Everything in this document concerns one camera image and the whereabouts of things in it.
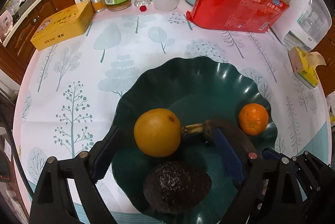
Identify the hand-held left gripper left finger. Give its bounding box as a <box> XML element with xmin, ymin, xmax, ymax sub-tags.
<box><xmin>29</xmin><ymin>126</ymin><xmax>121</xmax><ymax>224</ymax></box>

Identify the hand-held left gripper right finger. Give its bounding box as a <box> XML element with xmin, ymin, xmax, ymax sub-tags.
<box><xmin>214</xmin><ymin>128</ymin><xmax>309</xmax><ymax>224</ymax></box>

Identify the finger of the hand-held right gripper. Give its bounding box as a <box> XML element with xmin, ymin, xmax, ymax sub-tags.
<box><xmin>262</xmin><ymin>147</ymin><xmax>282</xmax><ymax>162</ymax></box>

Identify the deep orange tangerine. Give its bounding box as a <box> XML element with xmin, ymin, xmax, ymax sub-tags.
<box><xmin>238</xmin><ymin>103</ymin><xmax>269</xmax><ymax>136</ymax></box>

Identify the dark brown banana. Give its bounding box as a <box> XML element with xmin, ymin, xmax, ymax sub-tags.
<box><xmin>180</xmin><ymin>119</ymin><xmax>254</xmax><ymax>159</ymax></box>

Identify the dark avocado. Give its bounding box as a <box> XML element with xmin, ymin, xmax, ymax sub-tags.
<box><xmin>143</xmin><ymin>161</ymin><xmax>212</xmax><ymax>215</ymax></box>

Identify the yellowish orange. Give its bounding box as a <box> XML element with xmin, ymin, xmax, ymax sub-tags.
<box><xmin>134</xmin><ymin>108</ymin><xmax>182</xmax><ymax>157</ymax></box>

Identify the dark green scalloped plate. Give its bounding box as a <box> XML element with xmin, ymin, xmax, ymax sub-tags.
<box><xmin>111</xmin><ymin>56</ymin><xmax>278</xmax><ymax>224</ymax></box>

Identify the yellow tissue box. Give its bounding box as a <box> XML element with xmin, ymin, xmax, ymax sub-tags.
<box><xmin>288</xmin><ymin>47</ymin><xmax>327</xmax><ymax>88</ymax></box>

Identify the yellow tin box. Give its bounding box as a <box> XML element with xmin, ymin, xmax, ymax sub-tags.
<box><xmin>30</xmin><ymin>0</ymin><xmax>95</xmax><ymax>51</ymax></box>

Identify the white clear storage case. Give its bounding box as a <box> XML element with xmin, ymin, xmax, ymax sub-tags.
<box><xmin>271</xmin><ymin>0</ymin><xmax>332</xmax><ymax>53</ymax></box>

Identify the wooden kitchen cabinet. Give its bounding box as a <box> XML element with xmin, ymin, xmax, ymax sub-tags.
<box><xmin>0</xmin><ymin>0</ymin><xmax>79</xmax><ymax>88</ymax></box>

